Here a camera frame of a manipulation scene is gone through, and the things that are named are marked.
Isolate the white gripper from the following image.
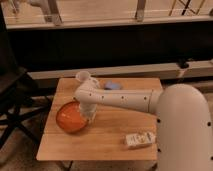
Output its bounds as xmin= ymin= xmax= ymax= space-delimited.
xmin=79 ymin=102 xmax=97 ymax=124

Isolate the orange ceramic bowl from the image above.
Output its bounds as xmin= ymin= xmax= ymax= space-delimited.
xmin=56 ymin=101 xmax=88 ymax=134

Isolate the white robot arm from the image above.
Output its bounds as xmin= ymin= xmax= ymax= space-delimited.
xmin=75 ymin=77 xmax=213 ymax=171

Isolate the wooden folding table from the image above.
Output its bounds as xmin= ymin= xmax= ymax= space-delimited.
xmin=37 ymin=78 xmax=157 ymax=161

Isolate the blue crumpled cloth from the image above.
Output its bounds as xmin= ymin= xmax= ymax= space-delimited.
xmin=104 ymin=82 xmax=122 ymax=90

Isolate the clear plastic cup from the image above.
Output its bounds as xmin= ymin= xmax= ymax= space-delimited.
xmin=75 ymin=71 xmax=91 ymax=82

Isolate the white plastic bottle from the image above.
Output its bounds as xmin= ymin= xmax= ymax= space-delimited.
xmin=125 ymin=132 xmax=156 ymax=149

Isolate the black chair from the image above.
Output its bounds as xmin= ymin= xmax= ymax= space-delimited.
xmin=0 ymin=6 xmax=51 ymax=150

